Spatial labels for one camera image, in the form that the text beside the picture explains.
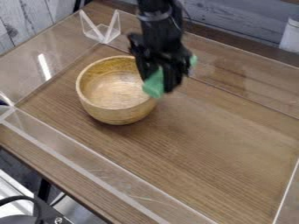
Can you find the light brown wooden bowl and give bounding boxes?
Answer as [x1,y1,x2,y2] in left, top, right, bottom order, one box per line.
[75,55,158,125]

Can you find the black table leg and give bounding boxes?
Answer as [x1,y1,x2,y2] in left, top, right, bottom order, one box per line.
[38,178,53,202]

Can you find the black cable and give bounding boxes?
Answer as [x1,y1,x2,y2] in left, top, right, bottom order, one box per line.
[0,195,39,208]

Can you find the white cylindrical container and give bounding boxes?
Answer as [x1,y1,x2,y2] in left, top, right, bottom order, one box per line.
[280,14,299,54]

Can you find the clear acrylic tray walls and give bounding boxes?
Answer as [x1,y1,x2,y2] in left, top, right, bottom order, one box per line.
[0,4,299,224]

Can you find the green rectangular block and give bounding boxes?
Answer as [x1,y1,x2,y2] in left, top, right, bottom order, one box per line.
[143,55,198,99]

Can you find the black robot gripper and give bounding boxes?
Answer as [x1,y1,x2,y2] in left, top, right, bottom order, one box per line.
[127,20,193,93]

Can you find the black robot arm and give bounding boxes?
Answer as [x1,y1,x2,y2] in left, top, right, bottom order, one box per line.
[127,0,197,98]

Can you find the black metal bracket with screw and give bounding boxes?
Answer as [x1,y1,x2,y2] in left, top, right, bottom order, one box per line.
[34,198,74,224]

